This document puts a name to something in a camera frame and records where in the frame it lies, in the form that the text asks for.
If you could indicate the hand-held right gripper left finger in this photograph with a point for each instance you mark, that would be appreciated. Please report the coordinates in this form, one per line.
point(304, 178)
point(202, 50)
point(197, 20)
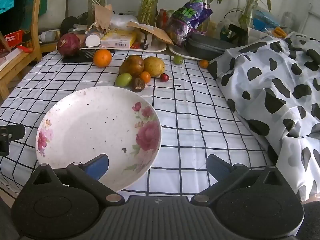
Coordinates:
point(96, 168)

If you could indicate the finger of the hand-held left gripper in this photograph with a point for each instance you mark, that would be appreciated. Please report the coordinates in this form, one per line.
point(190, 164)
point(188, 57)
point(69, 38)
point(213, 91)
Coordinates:
point(15, 132)

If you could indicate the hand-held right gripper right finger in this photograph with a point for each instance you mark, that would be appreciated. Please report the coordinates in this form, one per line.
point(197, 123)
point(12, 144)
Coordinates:
point(217, 168)

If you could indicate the white floral plate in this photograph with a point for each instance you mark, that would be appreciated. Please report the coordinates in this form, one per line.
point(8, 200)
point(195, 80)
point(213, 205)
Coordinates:
point(95, 125)

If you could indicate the dark passion fruit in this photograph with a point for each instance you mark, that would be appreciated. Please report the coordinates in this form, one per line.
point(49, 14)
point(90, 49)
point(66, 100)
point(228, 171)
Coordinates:
point(138, 84)

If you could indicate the small tangerine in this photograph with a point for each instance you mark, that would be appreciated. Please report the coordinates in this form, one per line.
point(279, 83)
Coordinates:
point(145, 77)
point(203, 63)

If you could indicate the small red fruit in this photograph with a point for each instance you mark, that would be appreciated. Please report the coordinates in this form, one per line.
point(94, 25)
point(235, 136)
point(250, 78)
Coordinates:
point(164, 77)

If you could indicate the brown pear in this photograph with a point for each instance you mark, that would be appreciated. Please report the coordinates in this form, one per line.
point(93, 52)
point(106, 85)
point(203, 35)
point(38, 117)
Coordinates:
point(132, 65)

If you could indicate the large orange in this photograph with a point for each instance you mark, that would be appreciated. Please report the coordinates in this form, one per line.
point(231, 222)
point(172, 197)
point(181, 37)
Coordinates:
point(102, 58)

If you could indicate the yellow mango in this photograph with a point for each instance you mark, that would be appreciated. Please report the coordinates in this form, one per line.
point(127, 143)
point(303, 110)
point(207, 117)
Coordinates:
point(155, 66)

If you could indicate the checkered tablecloth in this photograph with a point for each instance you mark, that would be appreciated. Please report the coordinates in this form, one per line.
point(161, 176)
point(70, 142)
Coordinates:
point(200, 120)

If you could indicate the red box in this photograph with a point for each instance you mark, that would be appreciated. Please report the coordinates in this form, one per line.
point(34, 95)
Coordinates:
point(11, 41)

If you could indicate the cow print cloth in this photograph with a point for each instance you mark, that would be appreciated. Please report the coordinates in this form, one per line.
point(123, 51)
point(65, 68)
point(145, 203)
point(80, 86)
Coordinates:
point(275, 92)

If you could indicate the red onion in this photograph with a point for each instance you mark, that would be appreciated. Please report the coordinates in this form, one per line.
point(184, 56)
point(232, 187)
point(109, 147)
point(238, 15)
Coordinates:
point(68, 44)

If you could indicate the wooden chair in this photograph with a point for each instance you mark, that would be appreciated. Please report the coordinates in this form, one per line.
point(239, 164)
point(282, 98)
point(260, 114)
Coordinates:
point(35, 30)

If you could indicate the white capped bottle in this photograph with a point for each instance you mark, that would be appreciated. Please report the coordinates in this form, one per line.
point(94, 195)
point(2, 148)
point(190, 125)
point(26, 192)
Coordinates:
point(92, 40)

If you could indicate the dark round object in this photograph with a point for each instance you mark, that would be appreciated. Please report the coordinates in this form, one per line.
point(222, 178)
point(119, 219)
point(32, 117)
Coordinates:
point(70, 23)

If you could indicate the white flat plate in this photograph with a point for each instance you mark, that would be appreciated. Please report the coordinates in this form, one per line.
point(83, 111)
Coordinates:
point(178, 52)

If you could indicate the grey zip case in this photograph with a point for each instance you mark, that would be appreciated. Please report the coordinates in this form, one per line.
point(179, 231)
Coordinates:
point(205, 46)

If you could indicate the white bucket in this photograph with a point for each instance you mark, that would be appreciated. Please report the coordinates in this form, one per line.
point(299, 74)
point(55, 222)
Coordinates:
point(55, 10)

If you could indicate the yellow and white box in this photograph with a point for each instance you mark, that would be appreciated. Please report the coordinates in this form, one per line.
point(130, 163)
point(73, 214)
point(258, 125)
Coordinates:
point(117, 38)

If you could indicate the white oblong tray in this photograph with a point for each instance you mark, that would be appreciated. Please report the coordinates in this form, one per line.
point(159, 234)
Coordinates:
point(156, 48)

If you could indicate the black stand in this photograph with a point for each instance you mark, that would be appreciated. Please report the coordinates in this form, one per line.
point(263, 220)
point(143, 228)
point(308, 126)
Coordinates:
point(237, 35)

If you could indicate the white roller with black wheel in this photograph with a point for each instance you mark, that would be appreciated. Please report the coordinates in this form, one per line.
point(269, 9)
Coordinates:
point(146, 42)

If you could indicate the translucent plastic bag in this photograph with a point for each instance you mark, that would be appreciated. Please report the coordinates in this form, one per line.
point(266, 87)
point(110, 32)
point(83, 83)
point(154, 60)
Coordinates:
point(223, 30)

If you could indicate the brown paper envelope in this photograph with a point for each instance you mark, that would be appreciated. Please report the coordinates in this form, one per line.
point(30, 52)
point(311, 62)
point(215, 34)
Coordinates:
point(155, 32)

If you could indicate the orange packet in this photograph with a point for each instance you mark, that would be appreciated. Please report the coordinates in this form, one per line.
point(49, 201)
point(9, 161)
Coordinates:
point(279, 32)

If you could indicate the clear plastic bag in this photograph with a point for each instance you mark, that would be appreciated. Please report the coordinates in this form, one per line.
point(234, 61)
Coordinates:
point(123, 20)

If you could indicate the purple snack bag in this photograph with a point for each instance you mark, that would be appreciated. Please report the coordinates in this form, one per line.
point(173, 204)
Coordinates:
point(185, 20)

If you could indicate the twisted glass vase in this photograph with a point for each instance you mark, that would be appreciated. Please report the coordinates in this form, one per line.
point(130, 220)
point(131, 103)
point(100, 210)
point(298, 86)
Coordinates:
point(96, 0)
point(150, 5)

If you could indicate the slim glass vase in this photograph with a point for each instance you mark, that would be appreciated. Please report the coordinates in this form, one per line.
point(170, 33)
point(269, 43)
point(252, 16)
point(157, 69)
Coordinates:
point(246, 15)

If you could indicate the blue plastic bag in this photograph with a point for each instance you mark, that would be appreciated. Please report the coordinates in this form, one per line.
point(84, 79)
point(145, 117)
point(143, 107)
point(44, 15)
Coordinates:
point(265, 18)

